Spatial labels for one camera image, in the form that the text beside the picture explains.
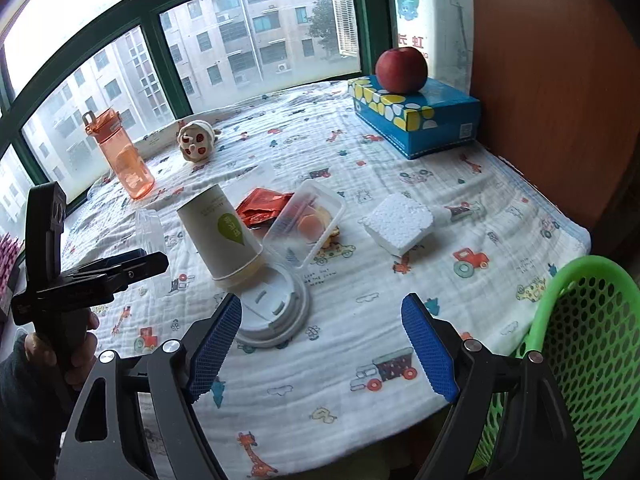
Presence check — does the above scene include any clear plastic cup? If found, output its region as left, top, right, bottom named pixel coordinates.
left=135, top=209, right=166, bottom=257

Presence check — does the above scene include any pink patterned object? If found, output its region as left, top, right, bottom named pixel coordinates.
left=0, top=232, right=24, bottom=332

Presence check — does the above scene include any brown wooden panel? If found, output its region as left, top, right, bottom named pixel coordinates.
left=469, top=0, right=640, bottom=257

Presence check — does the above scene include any blue spotted tissue box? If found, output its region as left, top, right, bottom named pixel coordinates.
left=347, top=75, right=482, bottom=160

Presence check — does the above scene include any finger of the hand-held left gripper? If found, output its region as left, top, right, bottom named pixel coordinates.
left=75, top=252, right=170, bottom=302
left=62, top=247, right=149, bottom=277

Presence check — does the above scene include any green plastic basket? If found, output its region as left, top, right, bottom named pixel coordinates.
left=472, top=255, right=640, bottom=480

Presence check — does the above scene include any person's left hand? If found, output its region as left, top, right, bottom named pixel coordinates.
left=24, top=310, right=101, bottom=392

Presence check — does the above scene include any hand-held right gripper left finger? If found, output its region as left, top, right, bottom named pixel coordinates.
left=57, top=292, right=243, bottom=480

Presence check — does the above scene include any red apple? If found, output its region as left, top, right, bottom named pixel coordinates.
left=376, top=46, right=429, bottom=95

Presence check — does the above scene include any red snack wrapper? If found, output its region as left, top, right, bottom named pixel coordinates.
left=236, top=187, right=296, bottom=229

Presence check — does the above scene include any orange peel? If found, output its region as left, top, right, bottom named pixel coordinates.
left=295, top=204, right=344, bottom=249

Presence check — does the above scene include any orange water bottle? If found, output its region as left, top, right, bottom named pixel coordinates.
left=82, top=109, right=156, bottom=201

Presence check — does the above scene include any clear plastic food container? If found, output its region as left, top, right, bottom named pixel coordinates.
left=262, top=179, right=347, bottom=269

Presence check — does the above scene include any white paper cup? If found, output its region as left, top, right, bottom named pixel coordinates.
left=176, top=184, right=265, bottom=290

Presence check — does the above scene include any white plastic cup lid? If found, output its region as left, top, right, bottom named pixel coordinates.
left=234, top=265, right=312, bottom=349

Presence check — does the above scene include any cream toy with red spots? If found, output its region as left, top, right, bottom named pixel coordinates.
left=176, top=120, right=224, bottom=164

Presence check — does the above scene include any white printed sign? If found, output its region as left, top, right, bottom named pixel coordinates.
left=391, top=0, right=474, bottom=97

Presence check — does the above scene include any green window frame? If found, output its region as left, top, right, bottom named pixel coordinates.
left=0, top=0, right=397, bottom=217

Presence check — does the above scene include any white printed blanket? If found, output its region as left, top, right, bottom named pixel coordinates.
left=60, top=80, right=592, bottom=480

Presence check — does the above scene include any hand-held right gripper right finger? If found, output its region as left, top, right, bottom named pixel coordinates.
left=400, top=292, right=584, bottom=480

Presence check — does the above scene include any white foam block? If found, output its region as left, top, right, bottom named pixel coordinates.
left=362, top=192, right=435, bottom=256

